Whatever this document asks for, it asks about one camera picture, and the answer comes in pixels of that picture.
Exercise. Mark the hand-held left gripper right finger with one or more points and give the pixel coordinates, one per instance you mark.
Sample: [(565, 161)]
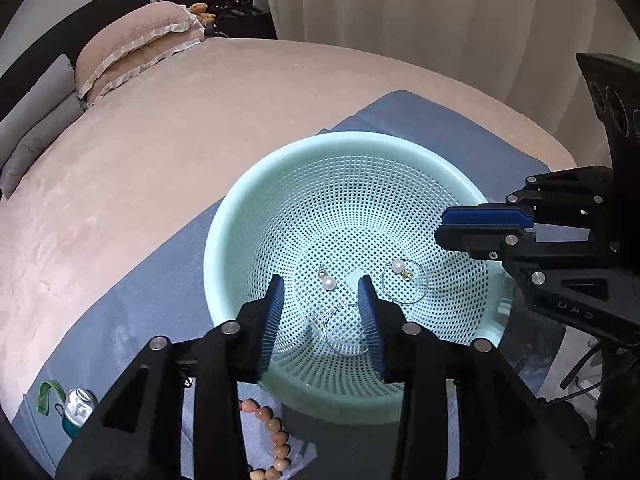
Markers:
[(372, 325)]

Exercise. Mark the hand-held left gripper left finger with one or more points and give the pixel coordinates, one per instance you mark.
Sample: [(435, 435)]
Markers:
[(272, 320)]

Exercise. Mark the brown teddy bear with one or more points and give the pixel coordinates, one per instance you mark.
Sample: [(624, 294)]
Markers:
[(199, 10)]

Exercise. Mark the black nightstand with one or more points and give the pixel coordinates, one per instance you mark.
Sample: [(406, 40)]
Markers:
[(250, 22)]

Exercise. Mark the mint green plastic basket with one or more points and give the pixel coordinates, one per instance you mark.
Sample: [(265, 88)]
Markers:
[(350, 200)]

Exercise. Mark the blue cloth mat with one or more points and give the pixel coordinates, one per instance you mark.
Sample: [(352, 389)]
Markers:
[(150, 285)]

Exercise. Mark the pink frilled pillow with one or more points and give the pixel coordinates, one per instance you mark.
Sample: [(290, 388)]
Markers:
[(135, 25), (150, 60)]

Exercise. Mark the thin silver hoop earring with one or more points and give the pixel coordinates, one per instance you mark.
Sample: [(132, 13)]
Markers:
[(325, 329)]

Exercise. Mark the hoop earring with pearl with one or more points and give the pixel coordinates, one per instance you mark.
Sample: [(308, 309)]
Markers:
[(398, 266)]

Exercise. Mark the black headboard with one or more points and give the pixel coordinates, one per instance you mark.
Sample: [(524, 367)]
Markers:
[(75, 30)]

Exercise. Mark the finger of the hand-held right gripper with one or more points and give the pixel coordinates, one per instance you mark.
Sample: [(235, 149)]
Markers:
[(480, 216), (470, 242)]

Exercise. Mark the beige bed blanket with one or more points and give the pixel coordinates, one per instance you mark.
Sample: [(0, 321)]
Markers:
[(175, 135)]

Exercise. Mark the cream curtain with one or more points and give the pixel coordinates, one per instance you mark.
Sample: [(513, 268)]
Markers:
[(425, 35)]

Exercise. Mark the pearl stud earring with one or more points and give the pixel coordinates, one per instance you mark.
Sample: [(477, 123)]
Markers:
[(328, 283)]

